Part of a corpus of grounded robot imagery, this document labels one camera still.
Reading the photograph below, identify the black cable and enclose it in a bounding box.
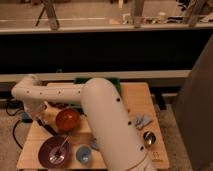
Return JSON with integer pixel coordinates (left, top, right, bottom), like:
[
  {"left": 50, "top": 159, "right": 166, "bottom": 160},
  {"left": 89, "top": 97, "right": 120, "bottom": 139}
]
[{"left": 5, "top": 98, "right": 28, "bottom": 150}]

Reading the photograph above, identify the green plastic tray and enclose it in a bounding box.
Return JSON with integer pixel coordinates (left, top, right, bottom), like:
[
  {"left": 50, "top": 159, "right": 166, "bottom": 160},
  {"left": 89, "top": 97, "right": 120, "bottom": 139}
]
[{"left": 74, "top": 77, "right": 121, "bottom": 98}]

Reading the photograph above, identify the purple bowl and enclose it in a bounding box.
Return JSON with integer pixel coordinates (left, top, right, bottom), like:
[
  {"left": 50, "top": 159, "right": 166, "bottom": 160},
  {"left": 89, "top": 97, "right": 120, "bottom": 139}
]
[{"left": 38, "top": 136, "right": 70, "bottom": 169}]

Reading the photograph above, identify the light blue cloth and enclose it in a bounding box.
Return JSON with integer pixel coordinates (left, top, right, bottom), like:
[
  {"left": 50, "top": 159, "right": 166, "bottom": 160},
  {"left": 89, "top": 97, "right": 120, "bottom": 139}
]
[{"left": 134, "top": 115, "right": 152, "bottom": 130}]

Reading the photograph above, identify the metal spoon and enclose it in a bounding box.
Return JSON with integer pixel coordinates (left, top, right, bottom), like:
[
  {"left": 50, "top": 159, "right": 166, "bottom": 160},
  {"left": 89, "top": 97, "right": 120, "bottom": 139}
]
[{"left": 49, "top": 136, "right": 70, "bottom": 165}]

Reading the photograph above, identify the blue sponge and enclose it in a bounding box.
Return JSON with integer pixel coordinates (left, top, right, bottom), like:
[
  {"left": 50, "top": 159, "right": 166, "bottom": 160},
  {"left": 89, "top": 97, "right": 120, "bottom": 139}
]
[{"left": 90, "top": 139, "right": 99, "bottom": 151}]

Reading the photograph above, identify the black handled brush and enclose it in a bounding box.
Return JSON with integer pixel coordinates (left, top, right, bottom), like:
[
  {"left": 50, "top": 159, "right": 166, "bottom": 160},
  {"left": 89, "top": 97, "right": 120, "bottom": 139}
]
[{"left": 37, "top": 119, "right": 58, "bottom": 136}]

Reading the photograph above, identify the small metal cup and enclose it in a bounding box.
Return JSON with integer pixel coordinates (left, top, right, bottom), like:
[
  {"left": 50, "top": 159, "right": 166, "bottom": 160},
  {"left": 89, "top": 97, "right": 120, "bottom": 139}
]
[{"left": 143, "top": 131, "right": 156, "bottom": 147}]

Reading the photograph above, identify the small blue cup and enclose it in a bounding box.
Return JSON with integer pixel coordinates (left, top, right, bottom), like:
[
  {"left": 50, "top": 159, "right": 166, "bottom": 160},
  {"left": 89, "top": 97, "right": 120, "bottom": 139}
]
[{"left": 76, "top": 146, "right": 92, "bottom": 164}]

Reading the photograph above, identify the blue electronic box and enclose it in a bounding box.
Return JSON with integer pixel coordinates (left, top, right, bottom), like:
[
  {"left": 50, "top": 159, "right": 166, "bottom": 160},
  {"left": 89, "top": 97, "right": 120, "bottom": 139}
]
[{"left": 21, "top": 112, "right": 33, "bottom": 123}]

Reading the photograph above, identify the red bowl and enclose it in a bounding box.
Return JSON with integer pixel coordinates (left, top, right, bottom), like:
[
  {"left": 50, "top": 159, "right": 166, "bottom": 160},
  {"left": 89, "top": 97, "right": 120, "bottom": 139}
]
[{"left": 55, "top": 108, "right": 80, "bottom": 132}]

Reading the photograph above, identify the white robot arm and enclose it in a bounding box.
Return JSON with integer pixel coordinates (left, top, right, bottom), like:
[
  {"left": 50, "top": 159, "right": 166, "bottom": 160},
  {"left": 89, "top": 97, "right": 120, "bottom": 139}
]
[{"left": 11, "top": 74, "right": 156, "bottom": 171}]

